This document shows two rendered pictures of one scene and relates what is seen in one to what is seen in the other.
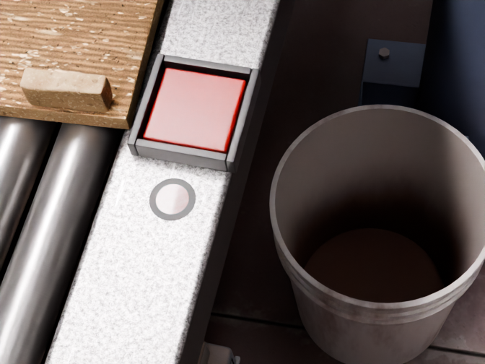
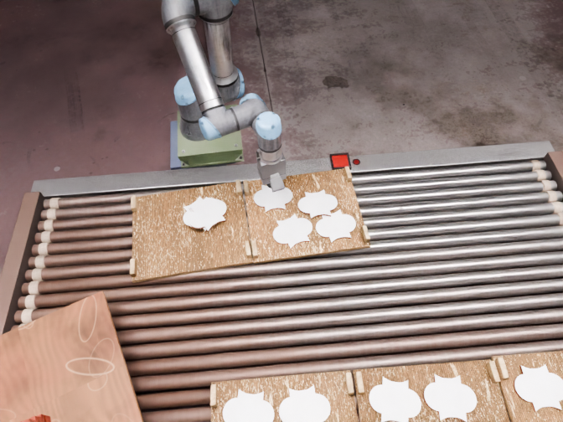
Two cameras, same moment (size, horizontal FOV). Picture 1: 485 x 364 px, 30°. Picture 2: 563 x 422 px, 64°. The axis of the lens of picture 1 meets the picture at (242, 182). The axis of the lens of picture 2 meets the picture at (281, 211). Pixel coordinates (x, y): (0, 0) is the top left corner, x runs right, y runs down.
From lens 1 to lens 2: 165 cm
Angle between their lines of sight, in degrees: 51
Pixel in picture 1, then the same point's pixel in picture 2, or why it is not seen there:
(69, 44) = (336, 181)
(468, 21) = not seen: hidden behind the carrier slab
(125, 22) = (328, 174)
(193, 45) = (325, 167)
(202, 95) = (338, 160)
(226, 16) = (317, 165)
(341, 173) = not seen: hidden behind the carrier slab
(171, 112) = (343, 163)
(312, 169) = not seen: hidden behind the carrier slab
